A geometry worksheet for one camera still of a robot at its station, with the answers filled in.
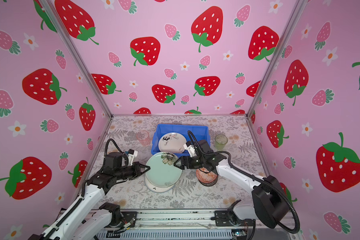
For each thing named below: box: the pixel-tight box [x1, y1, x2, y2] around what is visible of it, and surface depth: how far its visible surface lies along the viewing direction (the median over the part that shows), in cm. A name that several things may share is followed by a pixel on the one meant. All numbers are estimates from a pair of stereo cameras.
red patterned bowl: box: [195, 167, 219, 187], surface depth 81 cm
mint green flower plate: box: [145, 151, 183, 188], surface depth 79 cm
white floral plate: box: [158, 132, 187, 154], surface depth 106 cm
